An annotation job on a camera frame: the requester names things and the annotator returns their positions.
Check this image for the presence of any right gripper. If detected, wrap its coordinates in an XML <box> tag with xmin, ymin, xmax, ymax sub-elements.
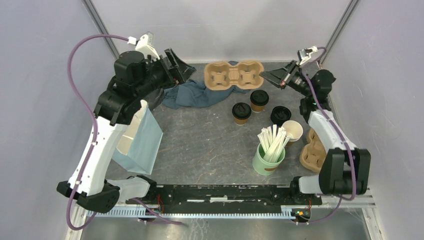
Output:
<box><xmin>260</xmin><ymin>59</ymin><xmax>313</xmax><ymax>98</ymax></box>

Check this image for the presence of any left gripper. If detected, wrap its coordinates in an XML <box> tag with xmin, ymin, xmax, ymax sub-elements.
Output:
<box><xmin>135</xmin><ymin>47</ymin><xmax>197</xmax><ymax>100</ymax></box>

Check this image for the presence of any black plastic cup lid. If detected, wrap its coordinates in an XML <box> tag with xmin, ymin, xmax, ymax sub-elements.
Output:
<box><xmin>250</xmin><ymin>89</ymin><xmax>270</xmax><ymax>107</ymax></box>

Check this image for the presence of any light blue paper bag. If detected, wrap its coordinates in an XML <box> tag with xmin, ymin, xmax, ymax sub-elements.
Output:
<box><xmin>112</xmin><ymin>100</ymin><xmax>163</xmax><ymax>175</ymax></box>

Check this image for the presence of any brown paper coffee cup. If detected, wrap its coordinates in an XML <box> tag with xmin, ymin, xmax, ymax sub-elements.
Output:
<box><xmin>250</xmin><ymin>102</ymin><xmax>266</xmax><ymax>113</ymax></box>

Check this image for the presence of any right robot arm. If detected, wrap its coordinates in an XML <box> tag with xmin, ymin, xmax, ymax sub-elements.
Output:
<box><xmin>259</xmin><ymin>60</ymin><xmax>371</xmax><ymax>204</ymax></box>

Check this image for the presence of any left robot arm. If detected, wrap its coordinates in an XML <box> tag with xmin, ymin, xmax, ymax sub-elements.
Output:
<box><xmin>56</xmin><ymin>48</ymin><xmax>195</xmax><ymax>214</ymax></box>

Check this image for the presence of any blue-grey cloth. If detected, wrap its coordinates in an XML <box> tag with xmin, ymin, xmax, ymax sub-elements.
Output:
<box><xmin>161</xmin><ymin>79</ymin><xmax>250</xmax><ymax>109</ymax></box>

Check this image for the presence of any stack of black lids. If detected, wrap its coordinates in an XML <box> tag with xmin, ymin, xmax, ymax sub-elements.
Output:
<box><xmin>270</xmin><ymin>105</ymin><xmax>292</xmax><ymax>127</ymax></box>

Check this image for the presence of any grey checked cloth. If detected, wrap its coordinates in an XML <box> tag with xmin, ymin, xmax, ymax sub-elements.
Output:
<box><xmin>144</xmin><ymin>88</ymin><xmax>165</xmax><ymax>111</ymax></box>

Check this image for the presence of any stack of paper cups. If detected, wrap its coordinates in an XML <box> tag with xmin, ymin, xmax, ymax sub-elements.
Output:
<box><xmin>282</xmin><ymin>120</ymin><xmax>304</xmax><ymax>146</ymax></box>

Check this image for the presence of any bundle of wrapped straws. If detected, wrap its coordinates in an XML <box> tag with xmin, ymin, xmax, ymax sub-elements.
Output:
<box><xmin>257</xmin><ymin>124</ymin><xmax>294</xmax><ymax>164</ymax></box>

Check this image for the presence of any brown pulp cup carrier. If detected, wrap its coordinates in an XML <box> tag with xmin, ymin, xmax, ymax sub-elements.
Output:
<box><xmin>299</xmin><ymin>128</ymin><xmax>327</xmax><ymax>174</ymax></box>

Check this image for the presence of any green cup holding straws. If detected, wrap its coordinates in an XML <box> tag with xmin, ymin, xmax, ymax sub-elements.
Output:
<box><xmin>252</xmin><ymin>144</ymin><xmax>286</xmax><ymax>176</ymax></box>

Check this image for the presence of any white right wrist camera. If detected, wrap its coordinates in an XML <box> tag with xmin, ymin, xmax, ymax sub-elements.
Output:
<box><xmin>297</xmin><ymin>45</ymin><xmax>327</xmax><ymax>66</ymax></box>

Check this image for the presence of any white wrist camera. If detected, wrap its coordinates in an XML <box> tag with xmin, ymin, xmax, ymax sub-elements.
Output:
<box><xmin>127</xmin><ymin>31</ymin><xmax>160</xmax><ymax>60</ymax></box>
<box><xmin>297</xmin><ymin>45</ymin><xmax>327</xmax><ymax>66</ymax></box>

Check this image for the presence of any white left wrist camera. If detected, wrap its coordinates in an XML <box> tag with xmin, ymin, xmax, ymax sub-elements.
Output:
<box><xmin>127</xmin><ymin>31</ymin><xmax>160</xmax><ymax>60</ymax></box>

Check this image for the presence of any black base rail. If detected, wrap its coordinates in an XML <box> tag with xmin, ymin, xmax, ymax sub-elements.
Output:
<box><xmin>140</xmin><ymin>184</ymin><xmax>323</xmax><ymax>214</ymax></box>

